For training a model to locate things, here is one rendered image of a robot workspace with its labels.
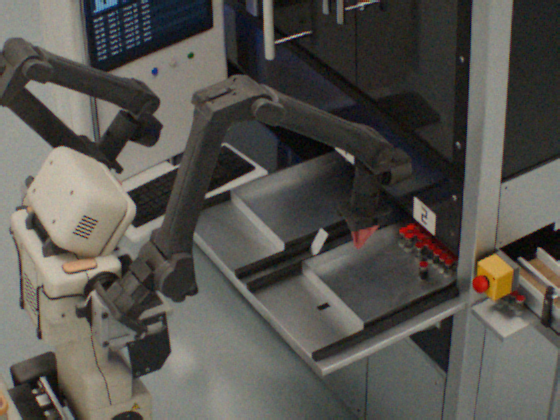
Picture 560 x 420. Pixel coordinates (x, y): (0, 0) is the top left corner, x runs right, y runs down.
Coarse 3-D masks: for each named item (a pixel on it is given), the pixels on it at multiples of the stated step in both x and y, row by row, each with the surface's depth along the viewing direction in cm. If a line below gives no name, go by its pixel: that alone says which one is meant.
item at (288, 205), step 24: (288, 168) 322; (312, 168) 326; (336, 168) 326; (240, 192) 317; (264, 192) 319; (288, 192) 319; (312, 192) 318; (336, 192) 318; (264, 216) 311; (288, 216) 311; (312, 216) 310; (336, 216) 310; (288, 240) 300
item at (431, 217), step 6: (414, 198) 288; (414, 204) 289; (420, 204) 286; (414, 210) 290; (420, 210) 287; (426, 210) 284; (414, 216) 291; (420, 216) 288; (432, 216) 283; (420, 222) 289; (426, 222) 286; (432, 222) 284; (426, 228) 287; (432, 228) 285
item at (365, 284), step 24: (408, 216) 304; (384, 240) 302; (312, 264) 293; (336, 264) 295; (360, 264) 295; (384, 264) 294; (408, 264) 294; (432, 264) 294; (336, 288) 288; (360, 288) 288; (384, 288) 288; (408, 288) 287; (432, 288) 286; (360, 312) 281; (384, 312) 276
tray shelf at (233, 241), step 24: (216, 216) 312; (240, 216) 312; (384, 216) 310; (216, 240) 304; (240, 240) 304; (264, 240) 304; (336, 240) 303; (240, 264) 297; (264, 288) 289; (288, 288) 289; (312, 288) 289; (264, 312) 285; (288, 312) 282; (312, 312) 282; (336, 312) 282; (432, 312) 280; (456, 312) 283; (288, 336) 277; (312, 336) 276; (336, 336) 275; (384, 336) 275; (312, 360) 270; (336, 360) 269
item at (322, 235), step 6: (318, 234) 298; (324, 234) 296; (318, 240) 297; (324, 240) 296; (312, 246) 298; (318, 246) 297; (312, 252) 298; (294, 258) 298; (300, 258) 297; (282, 264) 296; (288, 264) 296; (276, 270) 294
